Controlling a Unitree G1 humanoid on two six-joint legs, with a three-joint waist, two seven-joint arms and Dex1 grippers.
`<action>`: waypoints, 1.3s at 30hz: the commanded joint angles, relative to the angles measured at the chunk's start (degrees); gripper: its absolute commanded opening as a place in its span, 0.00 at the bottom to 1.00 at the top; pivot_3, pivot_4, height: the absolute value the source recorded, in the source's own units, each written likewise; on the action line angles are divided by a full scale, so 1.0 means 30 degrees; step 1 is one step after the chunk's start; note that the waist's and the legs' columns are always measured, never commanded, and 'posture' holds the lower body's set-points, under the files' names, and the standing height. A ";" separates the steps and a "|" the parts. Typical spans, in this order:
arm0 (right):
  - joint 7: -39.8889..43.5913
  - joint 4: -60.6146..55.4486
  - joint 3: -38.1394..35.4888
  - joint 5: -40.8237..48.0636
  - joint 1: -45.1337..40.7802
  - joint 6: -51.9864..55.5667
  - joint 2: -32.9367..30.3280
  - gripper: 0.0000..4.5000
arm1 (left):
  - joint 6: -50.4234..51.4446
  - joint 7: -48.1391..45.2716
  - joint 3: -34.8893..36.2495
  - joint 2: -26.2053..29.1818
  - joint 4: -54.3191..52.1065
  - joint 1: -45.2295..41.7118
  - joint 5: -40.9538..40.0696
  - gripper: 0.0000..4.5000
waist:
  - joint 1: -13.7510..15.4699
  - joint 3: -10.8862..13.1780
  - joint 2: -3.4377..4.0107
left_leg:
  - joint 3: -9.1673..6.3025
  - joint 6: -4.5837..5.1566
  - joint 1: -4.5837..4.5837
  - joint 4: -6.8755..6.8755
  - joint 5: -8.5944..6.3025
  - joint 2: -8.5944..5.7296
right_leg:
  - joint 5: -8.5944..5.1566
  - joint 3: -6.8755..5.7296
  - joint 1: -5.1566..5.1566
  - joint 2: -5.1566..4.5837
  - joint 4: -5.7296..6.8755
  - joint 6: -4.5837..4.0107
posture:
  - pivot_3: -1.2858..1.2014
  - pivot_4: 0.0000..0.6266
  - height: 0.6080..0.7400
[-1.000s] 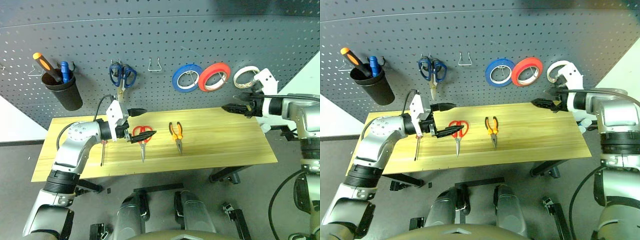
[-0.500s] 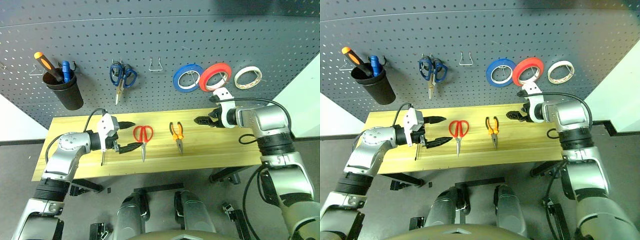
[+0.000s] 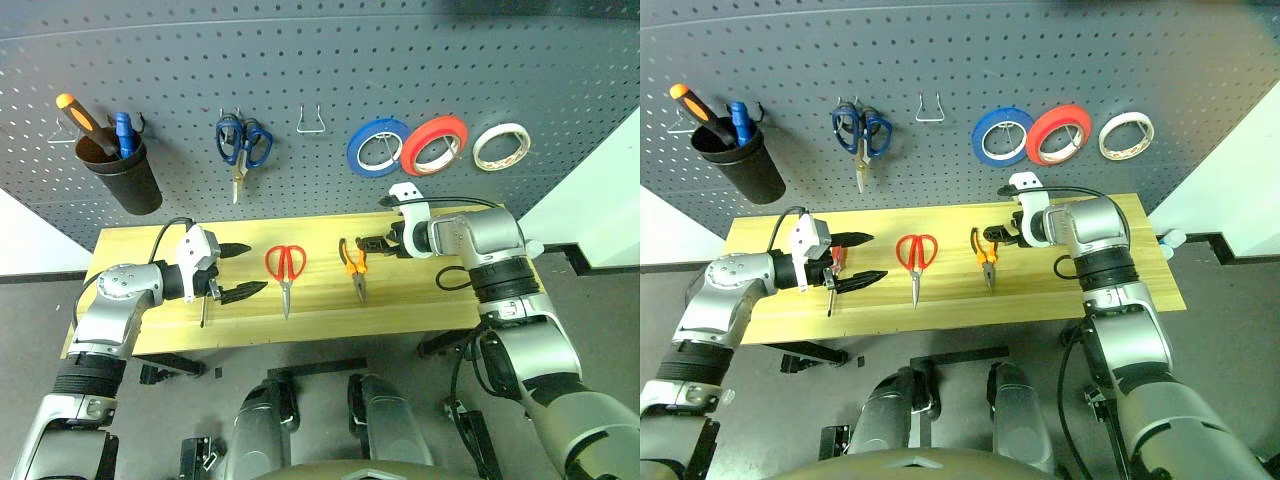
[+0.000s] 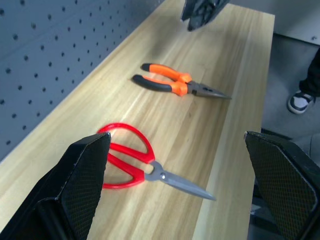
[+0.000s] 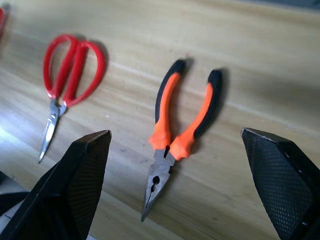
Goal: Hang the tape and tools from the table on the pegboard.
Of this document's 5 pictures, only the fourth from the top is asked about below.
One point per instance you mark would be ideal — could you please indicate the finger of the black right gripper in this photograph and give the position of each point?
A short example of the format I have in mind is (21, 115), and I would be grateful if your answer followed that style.
(187, 10)
(205, 12)

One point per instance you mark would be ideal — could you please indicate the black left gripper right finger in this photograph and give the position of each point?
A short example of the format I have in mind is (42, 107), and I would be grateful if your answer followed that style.
(282, 180)

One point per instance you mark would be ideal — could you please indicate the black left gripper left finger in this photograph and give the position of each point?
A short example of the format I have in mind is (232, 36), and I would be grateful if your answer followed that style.
(75, 180)

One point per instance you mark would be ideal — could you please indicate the grey metal pegboard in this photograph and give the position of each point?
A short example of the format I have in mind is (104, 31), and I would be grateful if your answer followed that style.
(50, 62)

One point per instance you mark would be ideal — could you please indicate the orange black needle-nose pliers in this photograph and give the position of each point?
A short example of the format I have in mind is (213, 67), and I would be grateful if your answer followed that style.
(178, 87)

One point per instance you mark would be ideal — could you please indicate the grey white sneaker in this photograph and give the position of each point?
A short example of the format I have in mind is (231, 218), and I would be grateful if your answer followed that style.
(298, 102)

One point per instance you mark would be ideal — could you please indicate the grey panel with screw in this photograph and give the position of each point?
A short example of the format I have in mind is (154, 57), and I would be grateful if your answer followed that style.
(287, 17)

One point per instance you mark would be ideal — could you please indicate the person's black trouser leg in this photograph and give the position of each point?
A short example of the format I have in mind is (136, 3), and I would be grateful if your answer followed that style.
(312, 77)

